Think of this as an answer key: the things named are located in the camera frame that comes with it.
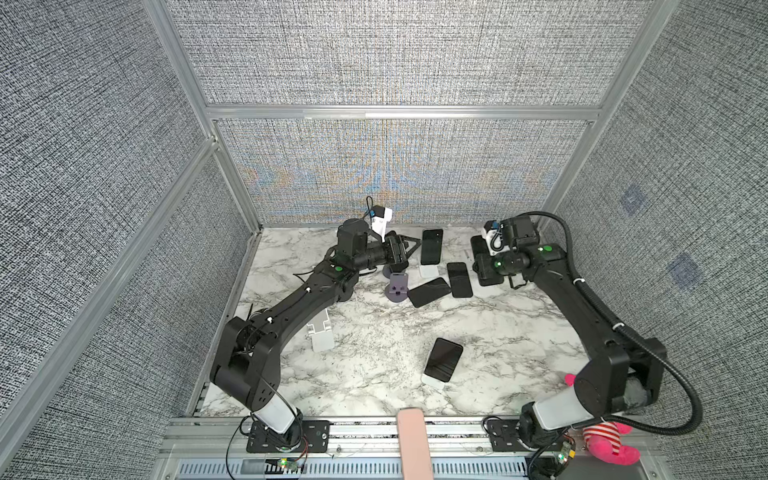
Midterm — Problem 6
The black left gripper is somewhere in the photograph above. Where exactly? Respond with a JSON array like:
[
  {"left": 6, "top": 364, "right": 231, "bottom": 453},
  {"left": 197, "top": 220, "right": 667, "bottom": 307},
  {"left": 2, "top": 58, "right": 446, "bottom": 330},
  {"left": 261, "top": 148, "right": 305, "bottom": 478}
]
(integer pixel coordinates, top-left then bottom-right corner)
[{"left": 352, "top": 236, "right": 420, "bottom": 274}]

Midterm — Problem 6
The black phone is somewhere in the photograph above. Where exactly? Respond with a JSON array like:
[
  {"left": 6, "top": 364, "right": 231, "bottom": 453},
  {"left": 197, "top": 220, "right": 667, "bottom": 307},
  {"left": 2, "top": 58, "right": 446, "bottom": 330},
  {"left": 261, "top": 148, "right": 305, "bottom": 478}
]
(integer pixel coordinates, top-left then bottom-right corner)
[
  {"left": 423, "top": 338, "right": 464, "bottom": 383},
  {"left": 420, "top": 229, "right": 444, "bottom": 266},
  {"left": 408, "top": 277, "right": 451, "bottom": 308},
  {"left": 446, "top": 262, "right": 473, "bottom": 299}
]

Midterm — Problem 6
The purple round phone stand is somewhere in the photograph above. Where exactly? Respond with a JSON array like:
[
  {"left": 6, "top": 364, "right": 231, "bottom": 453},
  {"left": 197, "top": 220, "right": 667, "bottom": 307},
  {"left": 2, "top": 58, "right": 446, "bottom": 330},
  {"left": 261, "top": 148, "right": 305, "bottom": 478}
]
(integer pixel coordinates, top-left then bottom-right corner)
[{"left": 383, "top": 266, "right": 409, "bottom": 303}]

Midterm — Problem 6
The white folding phone stand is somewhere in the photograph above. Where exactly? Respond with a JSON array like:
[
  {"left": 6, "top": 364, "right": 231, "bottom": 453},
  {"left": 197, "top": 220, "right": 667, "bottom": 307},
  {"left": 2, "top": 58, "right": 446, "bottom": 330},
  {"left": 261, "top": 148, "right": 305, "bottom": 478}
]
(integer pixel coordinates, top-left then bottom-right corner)
[{"left": 307, "top": 309, "right": 335, "bottom": 353}]

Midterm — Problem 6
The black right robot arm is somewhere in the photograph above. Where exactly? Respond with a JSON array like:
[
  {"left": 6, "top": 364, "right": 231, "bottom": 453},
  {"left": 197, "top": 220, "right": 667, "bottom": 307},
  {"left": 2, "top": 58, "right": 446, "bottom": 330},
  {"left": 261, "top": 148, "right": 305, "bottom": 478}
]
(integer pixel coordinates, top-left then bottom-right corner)
[{"left": 470, "top": 235, "right": 667, "bottom": 448}]

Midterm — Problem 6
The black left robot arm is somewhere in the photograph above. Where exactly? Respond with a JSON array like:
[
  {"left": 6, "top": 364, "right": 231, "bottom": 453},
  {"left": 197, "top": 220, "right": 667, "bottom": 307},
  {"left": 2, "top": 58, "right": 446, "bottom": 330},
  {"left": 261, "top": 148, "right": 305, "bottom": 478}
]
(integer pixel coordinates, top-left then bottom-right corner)
[{"left": 210, "top": 219, "right": 421, "bottom": 436}]

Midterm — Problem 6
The white back phone stand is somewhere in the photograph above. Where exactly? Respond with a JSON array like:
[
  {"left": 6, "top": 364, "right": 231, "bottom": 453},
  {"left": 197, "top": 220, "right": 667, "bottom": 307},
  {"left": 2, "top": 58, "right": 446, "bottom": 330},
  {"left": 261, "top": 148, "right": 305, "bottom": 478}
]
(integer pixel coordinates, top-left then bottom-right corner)
[{"left": 419, "top": 265, "right": 440, "bottom": 279}]

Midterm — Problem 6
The white front phone stand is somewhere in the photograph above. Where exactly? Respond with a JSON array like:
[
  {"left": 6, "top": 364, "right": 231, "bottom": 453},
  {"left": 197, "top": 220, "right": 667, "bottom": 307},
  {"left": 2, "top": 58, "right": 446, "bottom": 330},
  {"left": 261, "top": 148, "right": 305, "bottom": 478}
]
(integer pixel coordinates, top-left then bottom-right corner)
[{"left": 421, "top": 374, "right": 446, "bottom": 390}]

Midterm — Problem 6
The pink plush toy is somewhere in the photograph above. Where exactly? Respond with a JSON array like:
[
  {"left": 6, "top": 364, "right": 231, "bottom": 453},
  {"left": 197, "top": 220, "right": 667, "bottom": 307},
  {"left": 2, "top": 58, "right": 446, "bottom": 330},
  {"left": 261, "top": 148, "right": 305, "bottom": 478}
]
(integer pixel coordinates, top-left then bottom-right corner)
[{"left": 563, "top": 373, "right": 642, "bottom": 467}]

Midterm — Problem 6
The pink bar front centre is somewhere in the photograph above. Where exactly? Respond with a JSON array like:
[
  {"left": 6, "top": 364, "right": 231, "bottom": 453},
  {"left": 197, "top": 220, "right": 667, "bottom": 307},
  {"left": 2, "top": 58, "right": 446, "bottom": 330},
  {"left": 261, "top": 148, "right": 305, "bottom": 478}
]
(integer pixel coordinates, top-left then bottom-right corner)
[{"left": 396, "top": 408, "right": 434, "bottom": 480}]

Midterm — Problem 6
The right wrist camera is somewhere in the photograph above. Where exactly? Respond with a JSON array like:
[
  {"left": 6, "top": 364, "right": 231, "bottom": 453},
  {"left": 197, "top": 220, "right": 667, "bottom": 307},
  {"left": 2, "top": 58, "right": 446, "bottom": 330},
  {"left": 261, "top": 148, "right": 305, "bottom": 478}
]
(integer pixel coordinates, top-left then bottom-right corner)
[{"left": 482, "top": 215, "right": 540, "bottom": 256}]

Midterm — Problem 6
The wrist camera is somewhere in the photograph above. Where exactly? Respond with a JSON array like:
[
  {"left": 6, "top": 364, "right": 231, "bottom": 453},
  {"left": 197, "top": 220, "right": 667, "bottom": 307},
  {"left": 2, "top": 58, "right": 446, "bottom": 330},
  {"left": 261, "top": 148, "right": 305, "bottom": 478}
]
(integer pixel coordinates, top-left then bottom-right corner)
[
  {"left": 482, "top": 215, "right": 540, "bottom": 256},
  {"left": 335, "top": 205, "right": 393, "bottom": 257}
]

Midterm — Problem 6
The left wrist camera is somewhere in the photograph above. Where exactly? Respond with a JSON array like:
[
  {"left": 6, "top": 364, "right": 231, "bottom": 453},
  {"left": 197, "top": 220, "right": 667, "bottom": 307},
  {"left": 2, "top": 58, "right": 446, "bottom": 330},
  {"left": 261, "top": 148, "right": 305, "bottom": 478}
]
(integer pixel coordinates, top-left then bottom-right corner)
[{"left": 335, "top": 205, "right": 393, "bottom": 257}]

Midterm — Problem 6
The black corrugated cable hose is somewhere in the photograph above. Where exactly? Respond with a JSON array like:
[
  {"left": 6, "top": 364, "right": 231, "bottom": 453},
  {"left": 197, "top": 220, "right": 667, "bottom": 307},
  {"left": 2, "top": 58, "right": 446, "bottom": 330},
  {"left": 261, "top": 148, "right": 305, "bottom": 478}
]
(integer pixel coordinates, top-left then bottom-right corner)
[{"left": 515, "top": 211, "right": 704, "bottom": 436}]

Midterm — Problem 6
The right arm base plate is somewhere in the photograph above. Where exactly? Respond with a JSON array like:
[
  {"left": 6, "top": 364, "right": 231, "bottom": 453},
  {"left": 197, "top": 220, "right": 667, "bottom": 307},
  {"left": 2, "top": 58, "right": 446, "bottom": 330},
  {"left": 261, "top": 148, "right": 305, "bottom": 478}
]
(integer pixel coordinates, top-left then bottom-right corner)
[{"left": 481, "top": 416, "right": 535, "bottom": 453}]

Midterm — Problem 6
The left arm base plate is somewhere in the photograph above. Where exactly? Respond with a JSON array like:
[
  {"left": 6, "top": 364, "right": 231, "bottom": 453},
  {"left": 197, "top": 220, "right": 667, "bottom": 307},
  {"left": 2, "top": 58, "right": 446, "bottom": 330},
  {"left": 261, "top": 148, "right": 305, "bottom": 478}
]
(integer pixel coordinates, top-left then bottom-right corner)
[{"left": 246, "top": 420, "right": 331, "bottom": 455}]

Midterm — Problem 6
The aluminium front rail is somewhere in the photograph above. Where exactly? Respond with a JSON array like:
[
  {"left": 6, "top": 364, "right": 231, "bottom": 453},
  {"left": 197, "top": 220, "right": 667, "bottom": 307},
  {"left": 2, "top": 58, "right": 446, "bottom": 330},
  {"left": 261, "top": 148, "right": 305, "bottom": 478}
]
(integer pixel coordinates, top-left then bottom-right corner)
[{"left": 152, "top": 415, "right": 673, "bottom": 480}]

